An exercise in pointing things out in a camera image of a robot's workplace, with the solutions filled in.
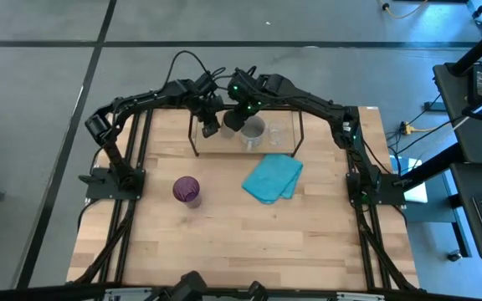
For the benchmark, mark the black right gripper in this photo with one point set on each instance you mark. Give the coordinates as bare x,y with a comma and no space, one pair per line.
245,90

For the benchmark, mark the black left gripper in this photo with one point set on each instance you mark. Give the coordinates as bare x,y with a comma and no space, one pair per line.
201,100

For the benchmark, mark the grey patterned ceramic mug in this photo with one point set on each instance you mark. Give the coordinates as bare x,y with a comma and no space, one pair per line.
254,131

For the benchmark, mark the clear glass cup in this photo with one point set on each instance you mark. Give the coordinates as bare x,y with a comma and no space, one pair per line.
278,136

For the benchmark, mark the purple faceted plastic tumbler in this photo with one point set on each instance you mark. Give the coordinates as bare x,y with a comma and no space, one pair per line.
186,188

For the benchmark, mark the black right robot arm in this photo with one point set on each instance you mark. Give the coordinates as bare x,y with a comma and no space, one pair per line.
308,102

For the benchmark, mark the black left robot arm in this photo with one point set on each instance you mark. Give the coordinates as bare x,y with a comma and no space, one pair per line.
140,98

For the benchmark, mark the teal cloth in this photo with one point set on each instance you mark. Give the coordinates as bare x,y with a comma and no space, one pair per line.
272,175

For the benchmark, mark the yellow power plug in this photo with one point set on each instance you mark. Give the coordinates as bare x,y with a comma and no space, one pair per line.
408,127

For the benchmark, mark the black diagonal pole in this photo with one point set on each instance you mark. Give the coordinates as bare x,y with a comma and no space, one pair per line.
433,165
479,48

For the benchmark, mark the black desk with keyboard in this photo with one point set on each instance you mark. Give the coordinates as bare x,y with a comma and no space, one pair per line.
463,209

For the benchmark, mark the black caster wheel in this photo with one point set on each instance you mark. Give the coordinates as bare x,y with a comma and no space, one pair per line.
454,256

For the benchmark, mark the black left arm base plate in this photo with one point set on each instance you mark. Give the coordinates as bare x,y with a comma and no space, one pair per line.
98,190

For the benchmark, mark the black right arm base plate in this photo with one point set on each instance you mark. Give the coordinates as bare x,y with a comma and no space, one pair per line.
391,194

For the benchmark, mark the black table frame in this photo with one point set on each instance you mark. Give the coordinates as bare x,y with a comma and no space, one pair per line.
365,251

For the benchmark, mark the black overhead frame bar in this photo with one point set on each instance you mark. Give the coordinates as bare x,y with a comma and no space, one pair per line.
36,292

